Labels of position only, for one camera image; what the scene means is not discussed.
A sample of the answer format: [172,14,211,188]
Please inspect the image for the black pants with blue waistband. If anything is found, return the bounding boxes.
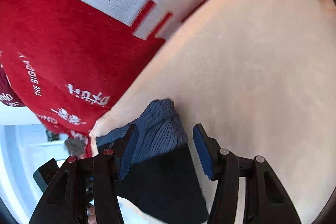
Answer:
[94,98,210,224]

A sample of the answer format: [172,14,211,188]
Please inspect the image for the dark red small cushion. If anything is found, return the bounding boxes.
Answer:
[0,65,25,107]

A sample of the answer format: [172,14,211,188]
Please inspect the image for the cream sofa seat cushion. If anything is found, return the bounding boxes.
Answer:
[91,0,335,223]

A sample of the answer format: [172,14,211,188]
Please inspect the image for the large red cushion white characters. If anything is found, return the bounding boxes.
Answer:
[0,0,263,140]

